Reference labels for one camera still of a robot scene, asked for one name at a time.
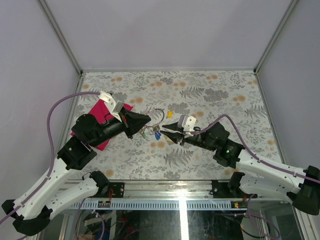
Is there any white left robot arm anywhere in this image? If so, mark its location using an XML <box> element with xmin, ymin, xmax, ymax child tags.
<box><xmin>1</xmin><ymin>108</ymin><xmax>151</xmax><ymax>236</ymax></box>

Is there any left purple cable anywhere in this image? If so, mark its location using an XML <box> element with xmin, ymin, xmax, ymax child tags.
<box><xmin>0</xmin><ymin>91</ymin><xmax>103</xmax><ymax>240</ymax></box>

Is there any floral table mat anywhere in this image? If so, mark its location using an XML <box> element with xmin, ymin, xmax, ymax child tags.
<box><xmin>71</xmin><ymin>70</ymin><xmax>281</xmax><ymax>180</ymax></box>

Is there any red cloth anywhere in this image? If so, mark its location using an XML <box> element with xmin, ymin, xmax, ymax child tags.
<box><xmin>70</xmin><ymin>98</ymin><xmax>134</xmax><ymax>152</ymax></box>

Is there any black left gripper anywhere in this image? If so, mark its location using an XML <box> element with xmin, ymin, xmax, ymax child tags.
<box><xmin>91</xmin><ymin>106</ymin><xmax>152</xmax><ymax>149</ymax></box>

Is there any purple cable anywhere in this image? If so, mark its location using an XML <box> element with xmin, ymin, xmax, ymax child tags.
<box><xmin>0</xmin><ymin>91</ymin><xmax>103</xmax><ymax>240</ymax></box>
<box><xmin>187</xmin><ymin>114</ymin><xmax>320</xmax><ymax>182</ymax></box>

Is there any yellow key tag with label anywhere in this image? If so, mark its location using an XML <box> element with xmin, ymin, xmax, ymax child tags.
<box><xmin>165</xmin><ymin>136</ymin><xmax>174</xmax><ymax>143</ymax></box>

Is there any blue key tag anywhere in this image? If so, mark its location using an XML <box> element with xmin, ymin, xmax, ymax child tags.
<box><xmin>154</xmin><ymin>131</ymin><xmax>161</xmax><ymax>141</ymax></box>

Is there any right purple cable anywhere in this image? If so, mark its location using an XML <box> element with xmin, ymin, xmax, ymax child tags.
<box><xmin>187</xmin><ymin>114</ymin><xmax>320</xmax><ymax>182</ymax></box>

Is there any large silver keyring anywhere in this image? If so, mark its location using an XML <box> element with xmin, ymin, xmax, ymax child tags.
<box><xmin>145</xmin><ymin>108</ymin><xmax>165</xmax><ymax>131</ymax></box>

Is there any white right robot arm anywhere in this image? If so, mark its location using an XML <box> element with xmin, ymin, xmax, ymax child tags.
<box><xmin>161</xmin><ymin>122</ymin><xmax>320</xmax><ymax>216</ymax></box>

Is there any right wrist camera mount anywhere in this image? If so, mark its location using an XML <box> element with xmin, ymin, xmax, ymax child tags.
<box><xmin>177</xmin><ymin>115</ymin><xmax>197</xmax><ymax>133</ymax></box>

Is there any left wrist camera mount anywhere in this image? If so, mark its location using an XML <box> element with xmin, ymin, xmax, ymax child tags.
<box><xmin>99</xmin><ymin>91</ymin><xmax>124</xmax><ymax>122</ymax></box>

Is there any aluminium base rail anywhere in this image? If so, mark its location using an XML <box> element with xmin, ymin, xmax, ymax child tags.
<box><xmin>37</xmin><ymin>178</ymin><xmax>307</xmax><ymax>201</ymax></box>

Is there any small yellow key tag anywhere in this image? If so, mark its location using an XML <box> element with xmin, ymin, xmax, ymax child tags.
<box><xmin>167</xmin><ymin>111</ymin><xmax>173</xmax><ymax>119</ymax></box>

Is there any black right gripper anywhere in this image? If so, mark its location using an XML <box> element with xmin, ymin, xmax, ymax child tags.
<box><xmin>160</xmin><ymin>120</ymin><xmax>217</xmax><ymax>152</ymax></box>

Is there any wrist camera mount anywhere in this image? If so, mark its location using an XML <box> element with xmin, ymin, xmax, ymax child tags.
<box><xmin>99</xmin><ymin>91</ymin><xmax>124</xmax><ymax>122</ymax></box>
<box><xmin>177</xmin><ymin>115</ymin><xmax>197</xmax><ymax>133</ymax></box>

